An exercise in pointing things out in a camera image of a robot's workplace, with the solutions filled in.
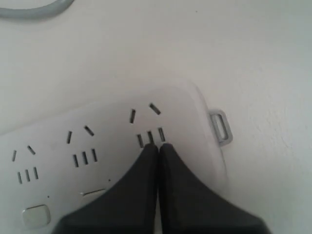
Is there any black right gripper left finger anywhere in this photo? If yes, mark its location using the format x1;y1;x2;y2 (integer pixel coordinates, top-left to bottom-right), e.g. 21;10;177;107
53;143;158;234

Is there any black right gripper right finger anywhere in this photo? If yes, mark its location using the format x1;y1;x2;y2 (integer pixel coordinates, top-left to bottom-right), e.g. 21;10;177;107
158;143;270;234

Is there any white five-socket power strip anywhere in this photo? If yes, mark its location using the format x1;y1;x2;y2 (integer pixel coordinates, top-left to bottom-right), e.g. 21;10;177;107
0;83;233;234

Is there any grey power cord with plug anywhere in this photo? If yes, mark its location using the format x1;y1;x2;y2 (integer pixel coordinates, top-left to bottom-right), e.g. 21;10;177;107
0;0;75;18

